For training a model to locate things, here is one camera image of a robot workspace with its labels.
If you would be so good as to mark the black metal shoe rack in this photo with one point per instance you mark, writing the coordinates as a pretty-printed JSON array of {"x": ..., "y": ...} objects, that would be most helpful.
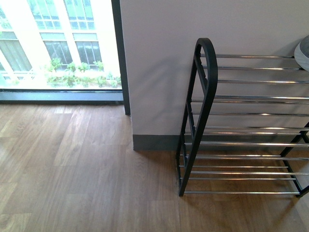
[{"x": 245, "y": 127}]

